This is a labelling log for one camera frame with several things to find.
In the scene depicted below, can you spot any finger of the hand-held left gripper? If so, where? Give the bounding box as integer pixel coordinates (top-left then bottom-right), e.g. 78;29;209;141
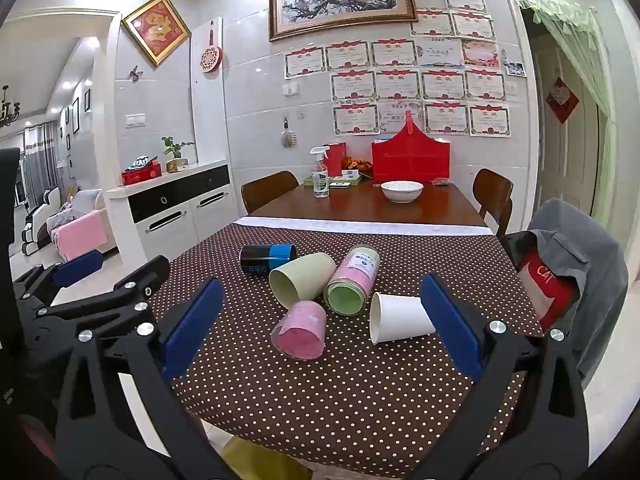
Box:
20;255;171;342
12;250;104;307

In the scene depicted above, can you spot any red bag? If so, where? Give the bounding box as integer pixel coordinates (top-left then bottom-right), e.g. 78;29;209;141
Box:
517;251;577;332

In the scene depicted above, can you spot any red door decoration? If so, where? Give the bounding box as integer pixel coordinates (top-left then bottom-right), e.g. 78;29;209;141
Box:
545;77;580;125

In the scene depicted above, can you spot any potted green plant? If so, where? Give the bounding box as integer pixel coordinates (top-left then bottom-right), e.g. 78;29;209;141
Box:
161;136;196;174

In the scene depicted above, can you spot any group of wall certificates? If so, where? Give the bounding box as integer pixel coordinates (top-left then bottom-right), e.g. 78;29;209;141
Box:
284;0;512;139

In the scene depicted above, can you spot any beige sofa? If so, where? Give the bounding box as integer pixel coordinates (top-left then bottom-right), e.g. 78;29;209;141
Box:
47;187;120;261

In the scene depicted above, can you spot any clear spray bottle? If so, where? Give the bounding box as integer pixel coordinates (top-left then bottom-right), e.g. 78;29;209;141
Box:
309;146;331;199

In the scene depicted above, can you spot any white wall panel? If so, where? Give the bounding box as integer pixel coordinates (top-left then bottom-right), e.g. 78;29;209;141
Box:
190;16;227;167

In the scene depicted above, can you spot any black cup with blue band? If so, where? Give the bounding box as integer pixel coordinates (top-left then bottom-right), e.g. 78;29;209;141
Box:
239;243;298;276

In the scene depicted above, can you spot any white bowl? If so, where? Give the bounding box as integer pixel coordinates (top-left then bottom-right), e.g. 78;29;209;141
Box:
381;180;424;204

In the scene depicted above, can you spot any large red gift box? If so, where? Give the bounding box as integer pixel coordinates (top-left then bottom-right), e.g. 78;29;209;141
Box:
371;110;452;184

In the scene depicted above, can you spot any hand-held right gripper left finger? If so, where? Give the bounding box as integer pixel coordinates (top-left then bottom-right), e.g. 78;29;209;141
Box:
56;277;236;480

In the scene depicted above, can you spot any white door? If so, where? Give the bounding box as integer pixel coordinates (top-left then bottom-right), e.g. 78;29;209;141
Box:
531;35;602;217

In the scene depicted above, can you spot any wooden chair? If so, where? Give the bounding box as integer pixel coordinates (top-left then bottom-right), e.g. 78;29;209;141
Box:
241;170;300;215
472;168;514;239

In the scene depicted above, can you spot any red box on cabinet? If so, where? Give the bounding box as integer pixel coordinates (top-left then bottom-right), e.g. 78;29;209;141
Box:
121;162;163;186

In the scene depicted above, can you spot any pale green cup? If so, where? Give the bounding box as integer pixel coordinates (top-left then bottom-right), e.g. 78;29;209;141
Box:
268;252;337;309

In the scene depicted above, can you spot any chandelier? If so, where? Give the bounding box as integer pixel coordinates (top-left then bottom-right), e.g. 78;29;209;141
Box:
0;85;22;129

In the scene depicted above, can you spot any green door curtain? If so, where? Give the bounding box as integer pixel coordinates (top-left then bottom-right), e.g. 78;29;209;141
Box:
509;0;619;229

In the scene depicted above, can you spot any flat green box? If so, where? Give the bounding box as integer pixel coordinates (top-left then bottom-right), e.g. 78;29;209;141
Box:
329;170;364;190

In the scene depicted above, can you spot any grey jacket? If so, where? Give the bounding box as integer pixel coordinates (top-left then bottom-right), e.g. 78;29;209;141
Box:
500;198;629;377

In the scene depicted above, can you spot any white sideboard cabinet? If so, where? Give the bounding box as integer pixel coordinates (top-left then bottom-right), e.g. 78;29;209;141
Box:
106;160;234;262

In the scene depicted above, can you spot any pink blanket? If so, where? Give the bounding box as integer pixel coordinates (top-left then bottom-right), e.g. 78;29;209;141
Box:
54;210;109;262

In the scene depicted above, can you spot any grey window curtain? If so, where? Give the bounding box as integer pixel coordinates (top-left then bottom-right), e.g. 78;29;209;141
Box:
22;122;62;207

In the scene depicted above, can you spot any yellow green object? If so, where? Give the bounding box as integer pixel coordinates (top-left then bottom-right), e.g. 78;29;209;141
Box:
220;437;307;480

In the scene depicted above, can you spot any brown polka dot tablecloth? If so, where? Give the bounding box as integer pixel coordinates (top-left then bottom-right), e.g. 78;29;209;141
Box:
150;223;546;466

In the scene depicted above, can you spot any wooden dining table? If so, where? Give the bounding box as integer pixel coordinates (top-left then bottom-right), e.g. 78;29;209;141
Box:
250;179;488;228

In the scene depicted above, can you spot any red diamond framed picture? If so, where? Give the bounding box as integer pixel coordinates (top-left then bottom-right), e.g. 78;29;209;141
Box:
121;0;192;67

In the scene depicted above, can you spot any round red hanging ornament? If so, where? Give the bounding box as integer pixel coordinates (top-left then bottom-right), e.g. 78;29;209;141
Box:
200;30;224;74

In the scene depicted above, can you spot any white and black armchair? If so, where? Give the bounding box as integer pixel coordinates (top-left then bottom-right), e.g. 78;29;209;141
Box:
21;189;62;257

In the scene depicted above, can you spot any small red box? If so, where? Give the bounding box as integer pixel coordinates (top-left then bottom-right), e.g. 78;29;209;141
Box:
325;142;349;177

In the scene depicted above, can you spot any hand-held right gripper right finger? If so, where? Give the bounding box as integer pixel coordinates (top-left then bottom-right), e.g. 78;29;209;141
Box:
400;274;588;480

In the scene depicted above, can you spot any white paper cup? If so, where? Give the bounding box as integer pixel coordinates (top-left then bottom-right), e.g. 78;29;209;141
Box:
369;292;437;345

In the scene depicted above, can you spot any pink and green labelled cup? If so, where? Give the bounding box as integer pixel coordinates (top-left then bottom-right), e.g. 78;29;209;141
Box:
323;244;381;317

